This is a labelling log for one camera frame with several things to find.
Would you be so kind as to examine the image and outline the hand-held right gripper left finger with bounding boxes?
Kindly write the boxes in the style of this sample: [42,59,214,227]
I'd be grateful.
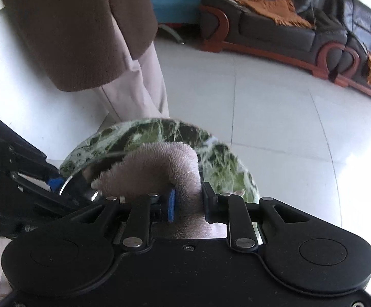
[67,187,177,251]

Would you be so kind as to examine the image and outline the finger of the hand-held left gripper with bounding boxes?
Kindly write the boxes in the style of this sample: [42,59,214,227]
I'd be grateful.
[9,145,64,195]
[16,182,90,214]

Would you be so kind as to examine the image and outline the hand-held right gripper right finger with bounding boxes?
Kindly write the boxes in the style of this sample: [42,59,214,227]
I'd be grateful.
[201,182,312,251]

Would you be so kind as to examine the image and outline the stainless steel bowl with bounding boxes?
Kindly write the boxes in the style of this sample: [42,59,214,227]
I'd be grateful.
[59,153,173,205]

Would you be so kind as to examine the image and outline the pink fluffy towel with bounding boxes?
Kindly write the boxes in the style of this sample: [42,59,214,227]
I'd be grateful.
[91,143,203,237]

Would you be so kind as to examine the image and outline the round green marble table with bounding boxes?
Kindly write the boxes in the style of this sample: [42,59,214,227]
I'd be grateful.
[59,118,260,240]

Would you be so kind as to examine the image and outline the long dark leather sofa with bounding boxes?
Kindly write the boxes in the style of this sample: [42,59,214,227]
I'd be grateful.
[200,0,352,82]

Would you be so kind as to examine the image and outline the large orange fringed cloth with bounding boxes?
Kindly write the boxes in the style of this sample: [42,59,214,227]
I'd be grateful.
[235,0,315,29]

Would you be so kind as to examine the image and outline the blue cabinet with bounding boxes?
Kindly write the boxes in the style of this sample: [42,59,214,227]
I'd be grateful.
[147,0,218,26]

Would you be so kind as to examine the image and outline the short dark leather sofa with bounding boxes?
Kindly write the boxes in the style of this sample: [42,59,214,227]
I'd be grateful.
[320,0,371,107]

